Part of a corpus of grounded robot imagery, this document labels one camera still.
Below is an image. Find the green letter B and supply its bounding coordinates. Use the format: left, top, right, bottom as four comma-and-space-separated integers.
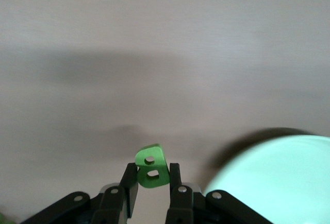
135, 143, 171, 189

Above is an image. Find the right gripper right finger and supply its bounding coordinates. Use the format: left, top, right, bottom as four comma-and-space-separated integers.
164, 162, 274, 224

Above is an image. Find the green plate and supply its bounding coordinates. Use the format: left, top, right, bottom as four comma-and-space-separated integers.
203, 135, 330, 224

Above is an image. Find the brown table mat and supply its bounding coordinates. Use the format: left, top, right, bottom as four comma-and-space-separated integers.
0, 0, 330, 224

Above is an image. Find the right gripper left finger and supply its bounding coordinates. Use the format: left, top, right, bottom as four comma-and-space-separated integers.
20, 163, 140, 224

